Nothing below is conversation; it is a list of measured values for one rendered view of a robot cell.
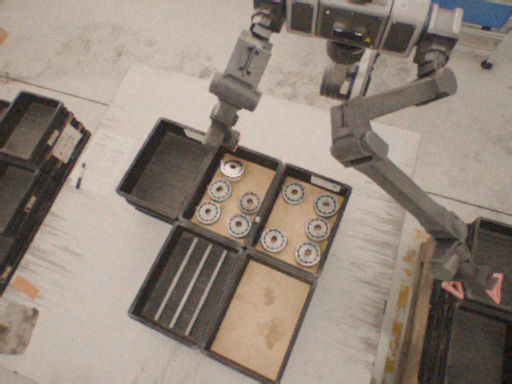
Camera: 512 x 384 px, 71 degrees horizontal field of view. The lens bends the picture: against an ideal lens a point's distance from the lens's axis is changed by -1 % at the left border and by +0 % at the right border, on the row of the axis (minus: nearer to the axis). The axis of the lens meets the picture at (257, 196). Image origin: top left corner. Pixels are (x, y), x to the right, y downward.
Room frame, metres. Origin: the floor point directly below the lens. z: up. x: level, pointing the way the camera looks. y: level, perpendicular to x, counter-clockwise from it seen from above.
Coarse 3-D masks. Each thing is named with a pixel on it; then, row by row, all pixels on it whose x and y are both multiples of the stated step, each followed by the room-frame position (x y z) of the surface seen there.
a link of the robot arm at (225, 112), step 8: (216, 72) 0.52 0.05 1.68; (216, 80) 0.50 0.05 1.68; (208, 88) 0.50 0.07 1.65; (216, 88) 0.49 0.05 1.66; (256, 96) 0.47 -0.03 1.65; (216, 104) 0.66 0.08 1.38; (224, 104) 0.50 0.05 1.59; (232, 104) 0.49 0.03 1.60; (256, 104) 0.46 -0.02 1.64; (216, 112) 0.60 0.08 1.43; (224, 112) 0.55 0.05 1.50; (232, 112) 0.52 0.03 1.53; (216, 120) 0.65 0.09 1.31; (224, 120) 0.60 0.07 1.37; (232, 120) 0.62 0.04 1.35
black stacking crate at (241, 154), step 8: (216, 152) 0.75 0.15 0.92; (224, 152) 0.80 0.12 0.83; (232, 152) 0.78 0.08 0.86; (240, 152) 0.75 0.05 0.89; (248, 152) 0.73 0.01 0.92; (216, 160) 0.74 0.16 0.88; (248, 160) 0.74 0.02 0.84; (256, 160) 0.72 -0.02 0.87; (264, 160) 0.70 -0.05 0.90; (272, 160) 0.68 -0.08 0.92; (208, 168) 0.69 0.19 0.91; (216, 168) 0.72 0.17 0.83; (272, 168) 0.68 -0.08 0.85; (208, 176) 0.67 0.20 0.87; (200, 184) 0.62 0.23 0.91; (208, 184) 0.65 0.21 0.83; (200, 192) 0.60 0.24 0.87; (192, 200) 0.56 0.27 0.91; (200, 200) 0.58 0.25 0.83; (192, 208) 0.54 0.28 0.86; (184, 216) 0.49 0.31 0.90; (192, 216) 0.52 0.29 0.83
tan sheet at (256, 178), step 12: (228, 156) 0.78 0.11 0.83; (252, 168) 0.70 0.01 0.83; (264, 168) 0.69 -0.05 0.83; (240, 180) 0.65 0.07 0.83; (252, 180) 0.64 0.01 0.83; (264, 180) 0.63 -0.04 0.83; (240, 192) 0.59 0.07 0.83; (264, 192) 0.58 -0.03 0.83; (228, 204) 0.55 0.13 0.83; (228, 216) 0.49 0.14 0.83; (252, 216) 0.48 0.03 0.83; (216, 228) 0.45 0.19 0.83; (240, 240) 0.38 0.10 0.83
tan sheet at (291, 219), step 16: (288, 176) 0.64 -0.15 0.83; (320, 192) 0.54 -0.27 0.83; (288, 208) 0.49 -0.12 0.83; (304, 208) 0.48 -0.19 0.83; (272, 224) 0.43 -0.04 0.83; (288, 224) 0.42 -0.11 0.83; (272, 240) 0.36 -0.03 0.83; (288, 240) 0.35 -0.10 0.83; (304, 240) 0.34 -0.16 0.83; (288, 256) 0.29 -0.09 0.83
